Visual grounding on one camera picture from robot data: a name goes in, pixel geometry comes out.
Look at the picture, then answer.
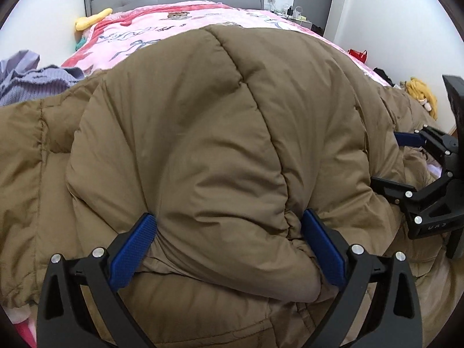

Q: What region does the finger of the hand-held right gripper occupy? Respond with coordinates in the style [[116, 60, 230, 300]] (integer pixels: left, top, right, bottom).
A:
[[370, 176, 454, 214], [394, 125, 457, 170]]

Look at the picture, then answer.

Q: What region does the grey bedside table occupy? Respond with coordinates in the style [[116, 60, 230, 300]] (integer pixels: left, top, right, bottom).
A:
[[283, 16, 325, 37]]

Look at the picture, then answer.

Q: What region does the brown puffer coat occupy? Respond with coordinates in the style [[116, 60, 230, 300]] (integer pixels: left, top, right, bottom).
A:
[[0, 25, 457, 348]]

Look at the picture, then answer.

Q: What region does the yellow plush toy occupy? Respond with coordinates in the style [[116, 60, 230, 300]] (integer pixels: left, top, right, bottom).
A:
[[75, 8, 113, 31]]

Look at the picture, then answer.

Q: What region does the purple knit sweater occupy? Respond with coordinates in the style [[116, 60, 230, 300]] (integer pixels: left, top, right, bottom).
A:
[[0, 51, 86, 106]]

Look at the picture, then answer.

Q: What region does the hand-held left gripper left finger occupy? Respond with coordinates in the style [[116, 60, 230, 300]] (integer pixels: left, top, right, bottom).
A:
[[36, 212, 158, 348]]

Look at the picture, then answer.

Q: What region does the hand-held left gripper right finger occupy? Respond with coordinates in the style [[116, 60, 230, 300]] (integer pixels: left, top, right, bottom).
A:
[[301, 208, 425, 348]]

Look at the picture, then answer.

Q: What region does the black cloth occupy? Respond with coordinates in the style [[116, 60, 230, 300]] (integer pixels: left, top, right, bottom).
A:
[[373, 67, 394, 86]]

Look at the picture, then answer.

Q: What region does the yellow plush doll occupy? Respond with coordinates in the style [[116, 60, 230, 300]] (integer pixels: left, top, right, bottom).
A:
[[404, 77, 438, 120]]

